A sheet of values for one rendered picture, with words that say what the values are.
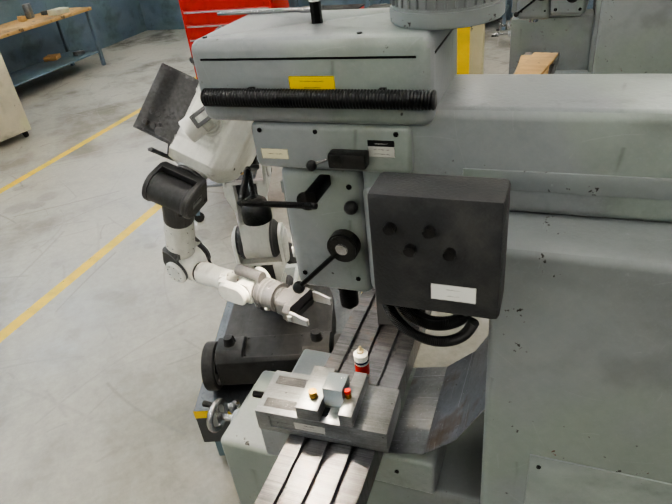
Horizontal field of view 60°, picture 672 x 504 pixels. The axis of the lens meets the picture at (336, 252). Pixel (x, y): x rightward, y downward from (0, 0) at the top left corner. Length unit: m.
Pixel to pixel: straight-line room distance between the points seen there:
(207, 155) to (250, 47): 0.59
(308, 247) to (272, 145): 0.26
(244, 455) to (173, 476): 0.97
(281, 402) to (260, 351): 0.80
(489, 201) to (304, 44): 0.46
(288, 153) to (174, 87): 0.62
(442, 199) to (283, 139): 0.44
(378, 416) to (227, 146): 0.83
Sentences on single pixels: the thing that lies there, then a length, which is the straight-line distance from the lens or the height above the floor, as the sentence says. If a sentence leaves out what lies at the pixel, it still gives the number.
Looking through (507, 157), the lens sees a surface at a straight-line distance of 1.08.
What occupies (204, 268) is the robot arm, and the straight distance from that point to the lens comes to 1.83.
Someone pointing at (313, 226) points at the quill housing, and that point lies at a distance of 1.26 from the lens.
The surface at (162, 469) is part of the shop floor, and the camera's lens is 2.86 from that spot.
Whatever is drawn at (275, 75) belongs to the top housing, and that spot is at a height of 1.83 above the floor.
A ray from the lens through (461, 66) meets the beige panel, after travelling 2.95.
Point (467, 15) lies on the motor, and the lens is 1.03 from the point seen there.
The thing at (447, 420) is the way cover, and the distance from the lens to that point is 1.57.
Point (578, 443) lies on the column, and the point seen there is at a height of 1.11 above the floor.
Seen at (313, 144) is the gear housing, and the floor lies 1.69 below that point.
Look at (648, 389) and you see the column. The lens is 1.21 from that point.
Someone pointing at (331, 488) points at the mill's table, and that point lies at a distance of 1.46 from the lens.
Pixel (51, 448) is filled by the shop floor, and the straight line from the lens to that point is 3.20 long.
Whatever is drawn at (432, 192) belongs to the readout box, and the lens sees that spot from 0.85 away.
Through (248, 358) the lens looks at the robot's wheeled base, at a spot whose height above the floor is 0.59.
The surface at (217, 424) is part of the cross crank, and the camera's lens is 2.10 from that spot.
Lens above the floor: 2.11
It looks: 33 degrees down
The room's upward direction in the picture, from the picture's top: 7 degrees counter-clockwise
